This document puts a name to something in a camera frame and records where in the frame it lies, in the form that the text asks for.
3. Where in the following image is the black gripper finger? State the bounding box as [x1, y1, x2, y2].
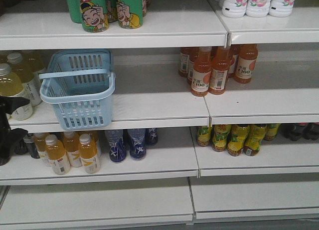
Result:
[0, 96, 30, 120]
[0, 128, 28, 166]

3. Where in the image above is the light blue plastic basket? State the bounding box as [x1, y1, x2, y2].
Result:
[39, 48, 116, 131]

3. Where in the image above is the pale yellow juice bottle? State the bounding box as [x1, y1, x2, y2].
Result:
[7, 52, 42, 106]
[0, 63, 33, 121]

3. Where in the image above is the dark drink bottle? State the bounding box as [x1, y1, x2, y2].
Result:
[23, 133, 40, 159]

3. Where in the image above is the orange juice bottle white label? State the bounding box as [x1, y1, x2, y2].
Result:
[63, 131, 82, 168]
[79, 134, 100, 174]
[45, 134, 71, 175]

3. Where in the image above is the blue sports drink bottle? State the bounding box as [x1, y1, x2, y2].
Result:
[145, 128, 158, 146]
[128, 128, 146, 160]
[104, 129, 127, 163]

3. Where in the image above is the green cartoon drink can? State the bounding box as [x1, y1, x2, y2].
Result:
[116, 0, 143, 29]
[79, 0, 109, 33]

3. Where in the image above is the white metal shelving unit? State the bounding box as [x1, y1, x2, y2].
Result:
[0, 0, 319, 230]

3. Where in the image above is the orange C100 drink bottle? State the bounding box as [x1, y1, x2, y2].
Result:
[208, 46, 230, 95]
[234, 43, 258, 84]
[191, 46, 212, 97]

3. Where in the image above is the yellow lemon tea bottle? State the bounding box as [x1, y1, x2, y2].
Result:
[243, 124, 267, 156]
[196, 126, 212, 147]
[212, 124, 232, 152]
[227, 124, 250, 157]
[264, 123, 281, 141]

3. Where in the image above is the white peach drink bottle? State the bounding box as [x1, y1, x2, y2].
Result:
[269, 0, 295, 17]
[222, 0, 248, 18]
[246, 0, 271, 18]

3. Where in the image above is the cola bottle red label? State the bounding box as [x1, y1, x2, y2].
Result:
[303, 122, 319, 140]
[283, 123, 308, 141]

